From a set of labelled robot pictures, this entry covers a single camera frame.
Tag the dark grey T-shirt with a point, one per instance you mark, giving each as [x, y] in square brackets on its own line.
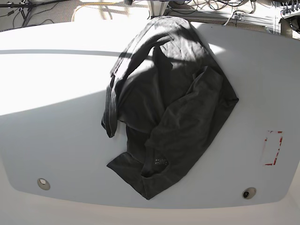
[173, 97]

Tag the red tape rectangle marking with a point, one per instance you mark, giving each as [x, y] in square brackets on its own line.
[271, 147]

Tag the right table grommet hole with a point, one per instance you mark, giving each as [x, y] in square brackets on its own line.
[249, 193]

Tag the table grommet hole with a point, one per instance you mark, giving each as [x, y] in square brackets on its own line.
[43, 184]
[249, 193]

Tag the left table grommet hole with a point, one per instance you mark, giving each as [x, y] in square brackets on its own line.
[43, 184]

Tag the black tripod stand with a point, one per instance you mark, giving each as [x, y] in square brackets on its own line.
[25, 7]

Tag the aluminium frame post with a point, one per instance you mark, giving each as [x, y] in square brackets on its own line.
[157, 7]

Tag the aluminium rail with cables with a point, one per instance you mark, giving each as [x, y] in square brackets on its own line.
[239, 17]

